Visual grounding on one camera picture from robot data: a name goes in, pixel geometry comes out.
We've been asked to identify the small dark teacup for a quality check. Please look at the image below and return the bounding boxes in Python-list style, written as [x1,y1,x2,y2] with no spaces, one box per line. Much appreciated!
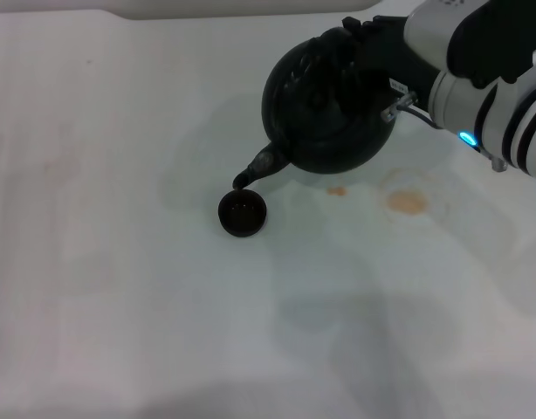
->
[216,189,269,239]

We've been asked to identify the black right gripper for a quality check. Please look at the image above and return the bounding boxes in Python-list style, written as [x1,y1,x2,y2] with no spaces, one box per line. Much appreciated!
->
[342,15,442,116]

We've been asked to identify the black round teapot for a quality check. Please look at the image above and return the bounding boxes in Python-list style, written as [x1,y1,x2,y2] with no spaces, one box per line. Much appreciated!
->
[232,25,399,191]

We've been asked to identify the thin grey gripper cable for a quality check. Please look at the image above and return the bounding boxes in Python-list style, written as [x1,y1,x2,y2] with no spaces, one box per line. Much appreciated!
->
[382,92,446,131]

